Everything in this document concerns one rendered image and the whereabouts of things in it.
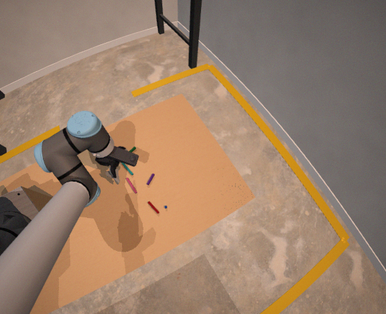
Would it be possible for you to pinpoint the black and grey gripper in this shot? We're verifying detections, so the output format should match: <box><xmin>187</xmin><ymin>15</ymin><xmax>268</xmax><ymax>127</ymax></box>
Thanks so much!
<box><xmin>95</xmin><ymin>146</ymin><xmax>128</xmax><ymax>184</ymax></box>

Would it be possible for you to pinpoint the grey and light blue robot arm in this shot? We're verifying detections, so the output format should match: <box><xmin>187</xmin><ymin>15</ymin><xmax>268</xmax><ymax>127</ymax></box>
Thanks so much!
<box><xmin>0</xmin><ymin>111</ymin><xmax>139</xmax><ymax>314</ymax></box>

